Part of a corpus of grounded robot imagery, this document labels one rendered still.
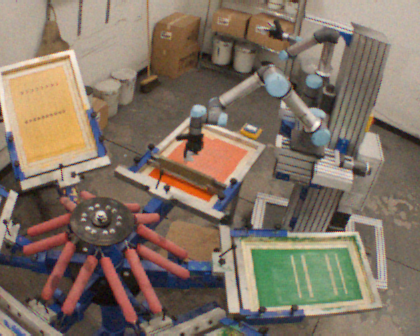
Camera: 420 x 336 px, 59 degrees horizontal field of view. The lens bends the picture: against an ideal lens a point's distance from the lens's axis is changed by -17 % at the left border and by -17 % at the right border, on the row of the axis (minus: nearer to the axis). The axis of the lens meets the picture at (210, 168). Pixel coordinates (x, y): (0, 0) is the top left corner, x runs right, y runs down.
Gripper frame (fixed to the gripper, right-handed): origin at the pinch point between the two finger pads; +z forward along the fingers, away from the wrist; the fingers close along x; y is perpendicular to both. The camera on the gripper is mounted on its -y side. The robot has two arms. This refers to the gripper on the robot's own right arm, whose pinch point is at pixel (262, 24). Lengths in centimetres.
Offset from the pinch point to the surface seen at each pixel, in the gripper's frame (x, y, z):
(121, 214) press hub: -187, 12, -48
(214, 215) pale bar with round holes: -137, 46, -63
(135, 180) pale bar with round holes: -147, 44, -15
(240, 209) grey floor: -34, 165, -22
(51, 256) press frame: -220, 36, -24
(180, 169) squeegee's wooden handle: -121, 48, -26
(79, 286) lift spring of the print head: -225, 19, -58
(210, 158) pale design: -91, 60, -26
